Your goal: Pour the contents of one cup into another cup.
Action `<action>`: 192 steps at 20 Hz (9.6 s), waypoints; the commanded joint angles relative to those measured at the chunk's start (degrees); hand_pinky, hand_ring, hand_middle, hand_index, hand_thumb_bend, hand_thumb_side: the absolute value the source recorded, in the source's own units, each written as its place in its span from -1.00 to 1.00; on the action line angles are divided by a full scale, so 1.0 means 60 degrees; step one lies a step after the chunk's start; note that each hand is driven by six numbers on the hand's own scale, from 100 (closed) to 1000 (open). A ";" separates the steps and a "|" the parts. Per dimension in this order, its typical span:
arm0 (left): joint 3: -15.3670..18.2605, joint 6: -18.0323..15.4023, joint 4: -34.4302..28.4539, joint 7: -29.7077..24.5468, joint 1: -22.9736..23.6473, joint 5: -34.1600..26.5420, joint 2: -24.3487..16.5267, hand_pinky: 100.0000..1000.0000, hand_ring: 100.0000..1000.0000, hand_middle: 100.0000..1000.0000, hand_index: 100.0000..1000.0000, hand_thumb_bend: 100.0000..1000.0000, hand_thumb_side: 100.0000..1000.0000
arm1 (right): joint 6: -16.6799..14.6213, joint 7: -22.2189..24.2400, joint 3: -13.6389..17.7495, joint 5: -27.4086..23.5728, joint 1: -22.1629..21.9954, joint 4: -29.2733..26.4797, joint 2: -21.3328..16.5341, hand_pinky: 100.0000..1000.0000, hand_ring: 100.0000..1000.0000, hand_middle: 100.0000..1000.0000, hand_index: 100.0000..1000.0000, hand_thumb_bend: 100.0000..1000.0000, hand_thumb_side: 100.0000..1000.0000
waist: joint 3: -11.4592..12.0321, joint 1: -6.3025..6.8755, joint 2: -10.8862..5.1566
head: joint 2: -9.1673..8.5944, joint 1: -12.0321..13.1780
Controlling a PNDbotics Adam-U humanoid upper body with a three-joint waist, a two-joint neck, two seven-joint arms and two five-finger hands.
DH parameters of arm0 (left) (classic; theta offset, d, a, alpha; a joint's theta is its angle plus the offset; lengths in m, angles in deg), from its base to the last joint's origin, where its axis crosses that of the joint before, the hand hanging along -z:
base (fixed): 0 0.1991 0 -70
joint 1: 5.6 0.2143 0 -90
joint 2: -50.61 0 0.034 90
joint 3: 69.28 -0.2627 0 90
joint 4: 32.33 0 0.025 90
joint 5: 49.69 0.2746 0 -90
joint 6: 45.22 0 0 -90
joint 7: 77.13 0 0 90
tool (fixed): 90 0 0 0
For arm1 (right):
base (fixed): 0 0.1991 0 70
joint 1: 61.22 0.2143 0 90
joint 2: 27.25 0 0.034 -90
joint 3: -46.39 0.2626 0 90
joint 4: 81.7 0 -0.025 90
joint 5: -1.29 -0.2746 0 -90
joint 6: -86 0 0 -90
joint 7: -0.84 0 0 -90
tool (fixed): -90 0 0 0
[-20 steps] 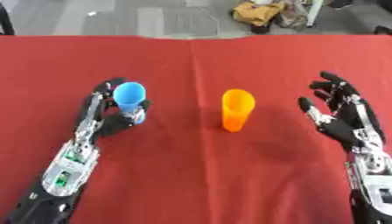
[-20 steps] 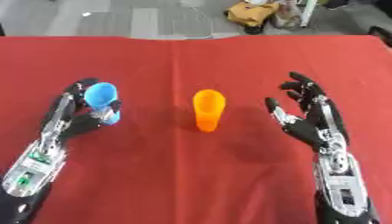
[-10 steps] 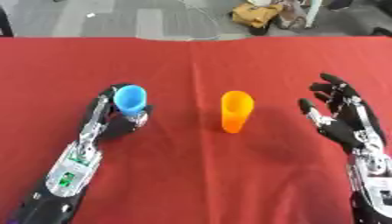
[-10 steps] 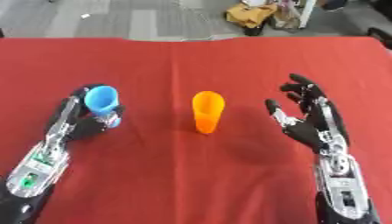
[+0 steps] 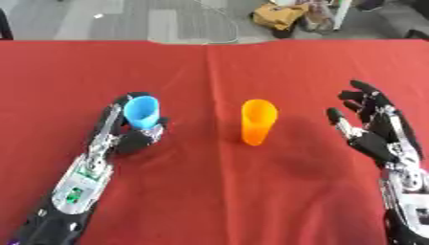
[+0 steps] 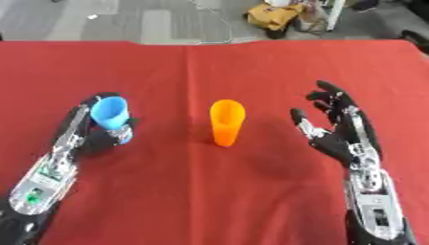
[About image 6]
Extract white stand leg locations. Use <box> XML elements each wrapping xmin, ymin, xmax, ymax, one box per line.
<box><xmin>325</xmin><ymin>0</ymin><xmax>348</xmax><ymax>33</ymax></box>

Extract yellow bag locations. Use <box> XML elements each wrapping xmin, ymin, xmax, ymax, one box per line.
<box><xmin>244</xmin><ymin>3</ymin><xmax>307</xmax><ymax>33</ymax></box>

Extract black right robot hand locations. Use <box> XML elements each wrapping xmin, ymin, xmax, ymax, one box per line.
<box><xmin>288</xmin><ymin>79</ymin><xmax>386</xmax><ymax>167</ymax></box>

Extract orange plastic cup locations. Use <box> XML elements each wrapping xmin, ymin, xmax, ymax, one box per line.
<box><xmin>208</xmin><ymin>99</ymin><xmax>247</xmax><ymax>147</ymax></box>

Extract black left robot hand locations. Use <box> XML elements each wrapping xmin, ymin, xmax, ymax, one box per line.
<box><xmin>52</xmin><ymin>91</ymin><xmax>141</xmax><ymax>156</ymax></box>

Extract white cable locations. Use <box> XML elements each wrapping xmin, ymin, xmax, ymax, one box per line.
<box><xmin>189</xmin><ymin>0</ymin><xmax>265</xmax><ymax>45</ymax></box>

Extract blue plastic cup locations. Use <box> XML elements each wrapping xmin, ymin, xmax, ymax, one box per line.
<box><xmin>88</xmin><ymin>97</ymin><xmax>134</xmax><ymax>144</ymax></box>

